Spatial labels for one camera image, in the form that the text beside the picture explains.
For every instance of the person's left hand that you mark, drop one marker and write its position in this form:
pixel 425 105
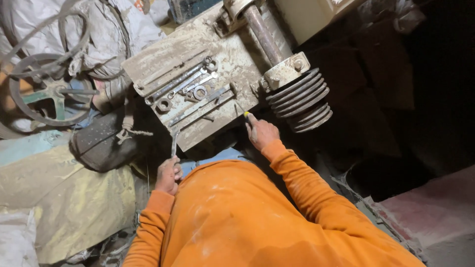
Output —
pixel 167 177

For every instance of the person's right hand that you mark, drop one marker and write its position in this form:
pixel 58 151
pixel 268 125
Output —
pixel 262 132

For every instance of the person's left fingers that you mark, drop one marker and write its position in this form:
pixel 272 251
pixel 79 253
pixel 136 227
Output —
pixel 177 168

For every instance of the person's right fingers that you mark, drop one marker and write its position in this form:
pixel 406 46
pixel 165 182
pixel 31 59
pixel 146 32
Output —
pixel 251 124

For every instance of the grey steel wrench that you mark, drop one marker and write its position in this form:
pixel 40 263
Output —
pixel 174 142

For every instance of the flat steel bar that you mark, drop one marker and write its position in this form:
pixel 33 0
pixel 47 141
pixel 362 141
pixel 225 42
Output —
pixel 200 105

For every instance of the grooved belt pulley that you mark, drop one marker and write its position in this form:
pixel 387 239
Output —
pixel 301 101

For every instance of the dusty bearing block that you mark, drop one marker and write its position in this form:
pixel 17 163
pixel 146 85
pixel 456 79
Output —
pixel 285 71

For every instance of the small open spanner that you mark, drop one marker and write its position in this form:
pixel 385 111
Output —
pixel 202 81

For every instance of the large steel hex nut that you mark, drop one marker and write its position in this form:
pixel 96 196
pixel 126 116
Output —
pixel 164 105

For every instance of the dusty metal machine plate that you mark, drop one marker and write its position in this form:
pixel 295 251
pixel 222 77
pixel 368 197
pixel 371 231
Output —
pixel 196 74

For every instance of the medium combination spanner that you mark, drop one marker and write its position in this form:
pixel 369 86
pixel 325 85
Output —
pixel 187 82

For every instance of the dark tied sack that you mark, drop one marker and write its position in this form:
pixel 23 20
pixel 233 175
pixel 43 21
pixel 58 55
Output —
pixel 104 142

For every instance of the rusty steel shaft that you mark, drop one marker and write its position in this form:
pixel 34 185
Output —
pixel 262 34

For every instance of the person's orange sweater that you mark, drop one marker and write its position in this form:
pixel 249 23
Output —
pixel 259 218

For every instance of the dusty yellow tarpaulin sack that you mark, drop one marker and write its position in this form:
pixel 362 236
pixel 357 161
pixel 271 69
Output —
pixel 70 200

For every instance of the cream machine housing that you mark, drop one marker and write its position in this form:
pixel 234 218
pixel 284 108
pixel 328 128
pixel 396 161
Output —
pixel 315 15

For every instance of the spoked flywheel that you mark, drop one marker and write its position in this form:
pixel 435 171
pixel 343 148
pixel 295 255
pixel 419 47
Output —
pixel 52 91

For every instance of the heap of white sacks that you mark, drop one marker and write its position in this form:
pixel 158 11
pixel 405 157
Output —
pixel 111 33

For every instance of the rubber drive belt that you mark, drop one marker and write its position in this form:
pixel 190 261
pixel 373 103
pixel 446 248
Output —
pixel 55 40

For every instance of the pink dusty slab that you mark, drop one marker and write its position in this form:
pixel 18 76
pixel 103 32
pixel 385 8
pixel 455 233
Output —
pixel 434 218

